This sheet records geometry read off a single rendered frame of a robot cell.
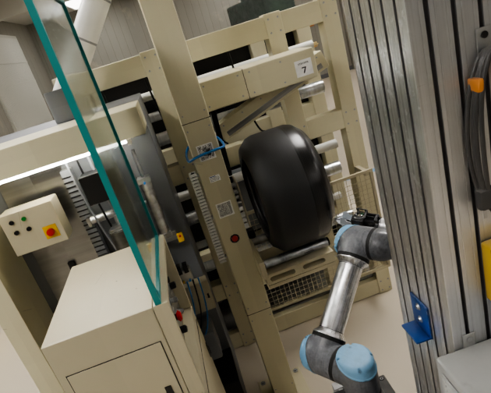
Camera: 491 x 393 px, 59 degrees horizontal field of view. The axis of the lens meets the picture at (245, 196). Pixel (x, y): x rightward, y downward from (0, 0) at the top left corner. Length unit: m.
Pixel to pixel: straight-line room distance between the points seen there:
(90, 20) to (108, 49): 10.77
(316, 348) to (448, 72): 1.02
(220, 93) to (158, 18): 0.50
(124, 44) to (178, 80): 11.03
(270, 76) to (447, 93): 1.51
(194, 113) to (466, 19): 1.33
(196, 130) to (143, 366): 0.99
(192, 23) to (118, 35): 2.03
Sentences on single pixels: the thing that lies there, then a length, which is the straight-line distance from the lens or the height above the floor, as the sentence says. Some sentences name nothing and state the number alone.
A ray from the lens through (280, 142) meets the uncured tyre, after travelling 1.97.
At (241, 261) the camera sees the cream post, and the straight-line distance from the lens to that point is 2.17.
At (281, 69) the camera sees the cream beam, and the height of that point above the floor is 1.72.
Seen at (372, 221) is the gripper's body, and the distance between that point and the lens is 1.93.
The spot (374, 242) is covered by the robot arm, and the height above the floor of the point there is 1.18.
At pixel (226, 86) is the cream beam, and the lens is 2.20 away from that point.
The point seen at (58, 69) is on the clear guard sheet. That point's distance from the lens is 1.22.
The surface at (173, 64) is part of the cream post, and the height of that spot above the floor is 1.91.
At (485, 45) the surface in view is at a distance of 0.84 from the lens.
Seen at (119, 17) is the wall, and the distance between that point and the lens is 12.96.
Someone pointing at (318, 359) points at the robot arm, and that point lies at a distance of 1.53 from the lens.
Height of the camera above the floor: 1.95
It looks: 20 degrees down
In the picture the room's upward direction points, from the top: 17 degrees counter-clockwise
